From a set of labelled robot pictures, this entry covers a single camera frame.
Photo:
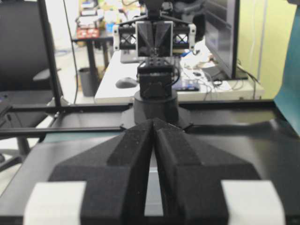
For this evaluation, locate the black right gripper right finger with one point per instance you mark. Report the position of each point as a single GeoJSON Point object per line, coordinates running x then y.
{"type": "Point", "coordinates": [212, 186]}

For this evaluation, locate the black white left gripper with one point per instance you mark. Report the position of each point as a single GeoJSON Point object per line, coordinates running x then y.
{"type": "Point", "coordinates": [187, 37]}

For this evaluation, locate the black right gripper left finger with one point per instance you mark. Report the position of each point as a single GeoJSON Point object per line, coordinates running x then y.
{"type": "Point", "coordinates": [103, 185]}

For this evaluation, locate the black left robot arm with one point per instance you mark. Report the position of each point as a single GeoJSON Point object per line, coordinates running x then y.
{"type": "Point", "coordinates": [156, 99]}

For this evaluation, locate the black side table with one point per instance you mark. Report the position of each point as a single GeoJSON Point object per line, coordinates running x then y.
{"type": "Point", "coordinates": [102, 42]}

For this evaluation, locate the black computer mouse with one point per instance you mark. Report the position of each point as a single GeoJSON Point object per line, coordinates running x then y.
{"type": "Point", "coordinates": [126, 82]}

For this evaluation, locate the white desk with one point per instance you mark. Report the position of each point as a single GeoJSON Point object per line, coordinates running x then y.
{"type": "Point", "coordinates": [191, 69]}

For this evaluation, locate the black computer monitor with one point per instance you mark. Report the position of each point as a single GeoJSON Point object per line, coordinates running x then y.
{"type": "Point", "coordinates": [221, 36]}

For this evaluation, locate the black trash bin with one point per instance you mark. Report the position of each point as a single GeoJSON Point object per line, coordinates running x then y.
{"type": "Point", "coordinates": [89, 81]}

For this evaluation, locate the teal cloth backdrop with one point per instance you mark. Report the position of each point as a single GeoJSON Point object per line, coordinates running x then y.
{"type": "Point", "coordinates": [288, 97]}

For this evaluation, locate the black office chair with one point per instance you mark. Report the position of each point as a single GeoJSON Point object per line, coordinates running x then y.
{"type": "Point", "coordinates": [24, 70]}

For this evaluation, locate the black aluminium frame post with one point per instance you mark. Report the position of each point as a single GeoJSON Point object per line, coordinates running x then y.
{"type": "Point", "coordinates": [47, 34]}

